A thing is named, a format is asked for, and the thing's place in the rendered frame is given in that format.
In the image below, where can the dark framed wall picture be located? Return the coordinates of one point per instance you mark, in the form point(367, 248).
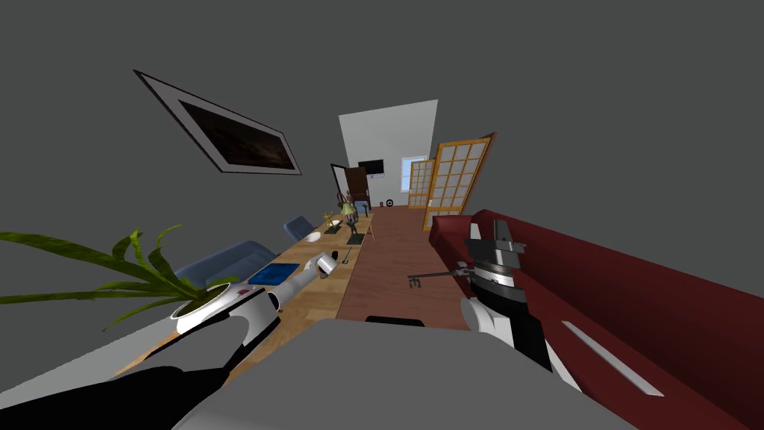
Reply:
point(230, 134)

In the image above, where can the white bowl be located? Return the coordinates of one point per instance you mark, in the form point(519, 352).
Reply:
point(313, 237)

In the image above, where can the small wooden lattice door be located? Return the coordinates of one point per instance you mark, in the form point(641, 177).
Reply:
point(421, 184)

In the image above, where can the yellow figure on black base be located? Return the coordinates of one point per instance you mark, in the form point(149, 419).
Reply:
point(330, 222)

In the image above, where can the blue chair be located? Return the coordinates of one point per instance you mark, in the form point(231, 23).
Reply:
point(230, 260)
point(298, 227)

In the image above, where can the dark red sofa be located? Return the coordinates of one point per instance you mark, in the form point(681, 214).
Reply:
point(644, 310)

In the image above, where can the black wall television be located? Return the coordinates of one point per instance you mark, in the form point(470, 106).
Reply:
point(371, 167)

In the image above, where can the long wooden table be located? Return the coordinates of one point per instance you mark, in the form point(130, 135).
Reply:
point(316, 298)

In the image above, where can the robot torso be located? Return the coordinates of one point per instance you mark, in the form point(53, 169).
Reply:
point(382, 382)

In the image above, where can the bright window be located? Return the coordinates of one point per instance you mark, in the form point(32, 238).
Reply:
point(407, 173)

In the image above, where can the green plant in white pot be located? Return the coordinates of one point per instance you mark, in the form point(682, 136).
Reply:
point(203, 301)

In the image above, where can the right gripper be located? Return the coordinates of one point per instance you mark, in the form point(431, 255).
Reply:
point(492, 255)

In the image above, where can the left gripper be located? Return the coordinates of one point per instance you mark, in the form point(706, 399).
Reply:
point(326, 263)

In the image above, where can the large wooden lattice door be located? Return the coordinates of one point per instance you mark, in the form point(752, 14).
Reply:
point(456, 179)

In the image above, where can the dark brown door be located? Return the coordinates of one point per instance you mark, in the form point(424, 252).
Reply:
point(357, 182)

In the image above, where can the blue book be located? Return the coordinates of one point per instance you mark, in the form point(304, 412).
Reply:
point(273, 274)

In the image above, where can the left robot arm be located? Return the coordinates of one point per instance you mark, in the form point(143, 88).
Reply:
point(239, 322)

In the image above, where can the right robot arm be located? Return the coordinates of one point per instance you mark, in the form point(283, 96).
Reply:
point(513, 316)

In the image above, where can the grey fork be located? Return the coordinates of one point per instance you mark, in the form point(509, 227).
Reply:
point(430, 276)

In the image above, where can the dark statue on black base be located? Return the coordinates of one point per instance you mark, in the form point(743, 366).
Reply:
point(353, 230)

